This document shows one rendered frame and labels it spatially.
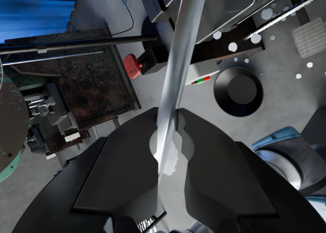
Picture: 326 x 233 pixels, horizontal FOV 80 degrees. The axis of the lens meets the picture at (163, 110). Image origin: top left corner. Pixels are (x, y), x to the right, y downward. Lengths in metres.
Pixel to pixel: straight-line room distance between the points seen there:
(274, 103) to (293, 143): 0.69
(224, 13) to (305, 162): 0.37
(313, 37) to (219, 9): 0.63
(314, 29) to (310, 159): 0.55
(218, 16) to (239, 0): 0.04
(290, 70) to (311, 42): 0.23
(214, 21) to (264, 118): 0.94
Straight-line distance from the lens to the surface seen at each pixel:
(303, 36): 0.98
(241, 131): 1.37
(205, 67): 0.67
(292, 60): 1.17
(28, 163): 6.79
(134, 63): 0.62
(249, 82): 1.24
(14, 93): 1.56
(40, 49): 1.18
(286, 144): 0.55
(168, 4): 0.58
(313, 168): 0.57
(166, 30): 0.67
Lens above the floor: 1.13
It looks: 40 degrees down
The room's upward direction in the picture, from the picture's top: 114 degrees counter-clockwise
